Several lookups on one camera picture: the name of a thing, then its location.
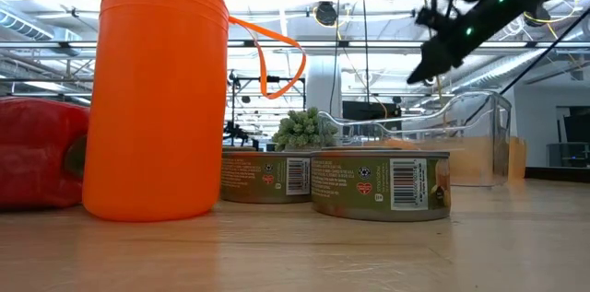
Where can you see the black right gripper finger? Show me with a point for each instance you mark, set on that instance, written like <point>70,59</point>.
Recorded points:
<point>433,64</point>

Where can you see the orange plastic water bottle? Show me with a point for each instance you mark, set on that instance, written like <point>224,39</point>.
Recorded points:
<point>156,98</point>

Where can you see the green-labelled tin can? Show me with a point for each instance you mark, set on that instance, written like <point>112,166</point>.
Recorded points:
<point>350,186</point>
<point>258,177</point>

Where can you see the red bell pepper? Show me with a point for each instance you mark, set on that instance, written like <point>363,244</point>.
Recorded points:
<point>37,154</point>

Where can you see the black round ceiling fixture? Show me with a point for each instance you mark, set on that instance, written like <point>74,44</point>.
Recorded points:
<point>538,19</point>
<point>326,13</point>

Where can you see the clear plastic bin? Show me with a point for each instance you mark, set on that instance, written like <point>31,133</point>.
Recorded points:
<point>479,117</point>

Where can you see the black computer monitor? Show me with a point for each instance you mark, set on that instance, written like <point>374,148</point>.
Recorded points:
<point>576,128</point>
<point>369,114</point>

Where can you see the orange plastic fruit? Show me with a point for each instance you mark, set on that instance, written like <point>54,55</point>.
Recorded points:
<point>392,143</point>

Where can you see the green artificial succulent plant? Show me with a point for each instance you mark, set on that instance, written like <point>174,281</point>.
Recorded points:
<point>304,128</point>

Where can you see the silver ventilation duct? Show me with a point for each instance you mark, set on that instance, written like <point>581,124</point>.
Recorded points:
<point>516,68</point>
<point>23,25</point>

